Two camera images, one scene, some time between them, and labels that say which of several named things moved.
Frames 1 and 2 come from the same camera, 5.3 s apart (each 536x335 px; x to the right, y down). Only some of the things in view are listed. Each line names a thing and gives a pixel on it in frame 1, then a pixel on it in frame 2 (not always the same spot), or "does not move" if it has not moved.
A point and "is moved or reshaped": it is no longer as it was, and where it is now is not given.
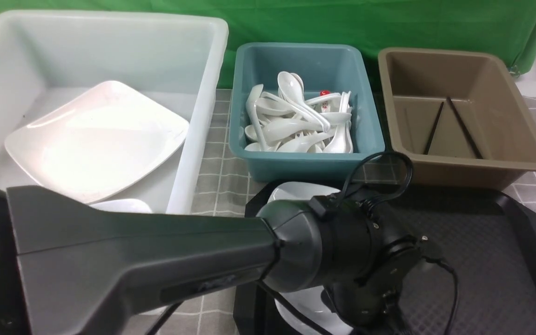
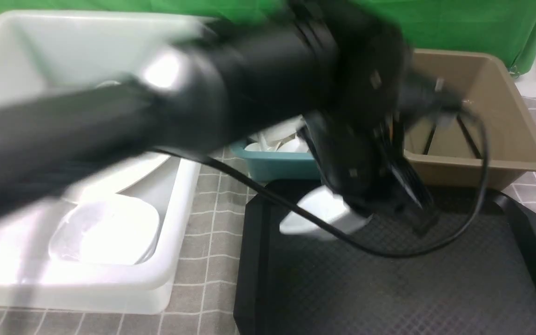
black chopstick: x=470 y=137 does not move
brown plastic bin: x=462 y=118 does not move
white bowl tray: x=310 y=300 is moved or reshaped
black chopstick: x=432 y=130 does not move
